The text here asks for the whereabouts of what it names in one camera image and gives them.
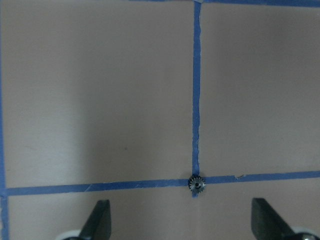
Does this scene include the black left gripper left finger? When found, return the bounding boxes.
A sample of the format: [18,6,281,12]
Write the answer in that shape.
[78,200,112,240]

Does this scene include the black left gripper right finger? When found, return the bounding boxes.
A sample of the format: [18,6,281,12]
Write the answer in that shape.
[251,198,300,240]

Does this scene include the small black bevel gear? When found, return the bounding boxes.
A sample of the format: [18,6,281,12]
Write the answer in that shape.
[188,175,206,194]

